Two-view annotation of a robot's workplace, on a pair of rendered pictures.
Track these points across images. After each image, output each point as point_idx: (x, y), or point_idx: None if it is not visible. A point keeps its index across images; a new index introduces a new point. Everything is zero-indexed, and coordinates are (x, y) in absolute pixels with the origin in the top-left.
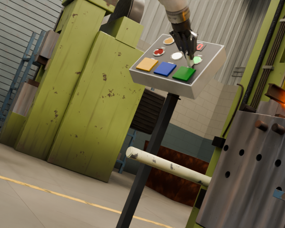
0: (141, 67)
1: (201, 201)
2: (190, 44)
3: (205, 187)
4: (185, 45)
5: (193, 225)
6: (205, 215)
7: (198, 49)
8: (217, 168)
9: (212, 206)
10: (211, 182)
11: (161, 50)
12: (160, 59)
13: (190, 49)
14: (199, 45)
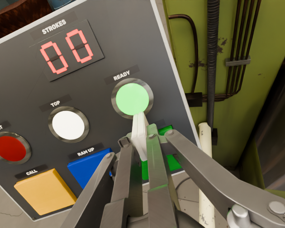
0: (50, 208)
1: (211, 142)
2: (166, 165)
3: (196, 126)
4: (136, 173)
5: (264, 189)
6: (283, 188)
7: (88, 58)
8: None
9: None
10: (284, 178)
11: (11, 143)
12: (48, 160)
13: (165, 156)
14: (71, 41)
